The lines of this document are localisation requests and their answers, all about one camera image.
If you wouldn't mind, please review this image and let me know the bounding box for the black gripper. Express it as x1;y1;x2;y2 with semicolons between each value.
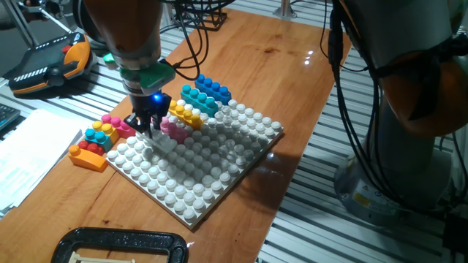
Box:
123;90;173;139

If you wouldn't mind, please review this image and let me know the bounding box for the light pink four-stud brick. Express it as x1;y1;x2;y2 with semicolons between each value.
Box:
159;116;189;145

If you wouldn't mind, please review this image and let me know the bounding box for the yellow four-stud brick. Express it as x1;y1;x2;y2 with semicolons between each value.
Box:
167;99;204;132

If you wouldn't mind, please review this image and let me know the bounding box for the teal four-stud brick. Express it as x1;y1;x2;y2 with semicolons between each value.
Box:
180;84;219;118

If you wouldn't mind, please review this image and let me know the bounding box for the blue four-stud brick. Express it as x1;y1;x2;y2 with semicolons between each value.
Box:
194;74;233;106

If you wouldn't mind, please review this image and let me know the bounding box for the magenta three-stud brick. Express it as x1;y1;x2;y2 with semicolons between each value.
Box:
101;113;137;140

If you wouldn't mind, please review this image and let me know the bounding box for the yellow two-stud brick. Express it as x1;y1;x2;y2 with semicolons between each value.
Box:
91;121;121;145

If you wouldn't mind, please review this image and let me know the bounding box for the teal two-stud brick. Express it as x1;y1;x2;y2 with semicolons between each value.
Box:
84;128;114;153

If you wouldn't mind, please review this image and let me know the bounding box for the orange curved brick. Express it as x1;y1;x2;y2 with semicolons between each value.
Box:
67;144;109;173

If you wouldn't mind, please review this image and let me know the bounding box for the white studded baseplate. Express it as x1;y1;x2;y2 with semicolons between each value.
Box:
105;98;285;230

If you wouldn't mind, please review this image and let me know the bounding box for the black C-clamp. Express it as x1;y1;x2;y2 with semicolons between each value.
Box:
50;226;190;263

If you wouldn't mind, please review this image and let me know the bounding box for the white paper stack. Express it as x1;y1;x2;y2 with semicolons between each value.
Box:
0;108;91;216

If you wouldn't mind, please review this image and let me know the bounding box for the orange and black teach pendant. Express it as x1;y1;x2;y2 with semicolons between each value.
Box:
7;31;92;96

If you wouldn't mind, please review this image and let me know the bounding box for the black filament spool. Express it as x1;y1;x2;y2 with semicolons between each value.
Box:
72;0;107;45

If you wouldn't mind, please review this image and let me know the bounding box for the brown wooden board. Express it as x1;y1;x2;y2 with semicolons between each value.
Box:
0;7;352;263

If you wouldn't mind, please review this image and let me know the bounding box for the black keyboard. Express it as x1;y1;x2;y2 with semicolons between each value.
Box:
0;102;21;132

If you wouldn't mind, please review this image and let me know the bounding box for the black wire stand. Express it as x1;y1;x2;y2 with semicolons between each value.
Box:
171;0;228;32

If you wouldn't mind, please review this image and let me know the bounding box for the small wooden compartment frame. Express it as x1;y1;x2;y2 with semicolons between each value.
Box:
68;251;136;263

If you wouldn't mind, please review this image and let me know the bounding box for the silver metal post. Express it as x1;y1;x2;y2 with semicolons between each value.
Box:
272;0;298;19

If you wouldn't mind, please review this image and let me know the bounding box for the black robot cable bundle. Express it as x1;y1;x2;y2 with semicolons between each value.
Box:
320;0;432;213

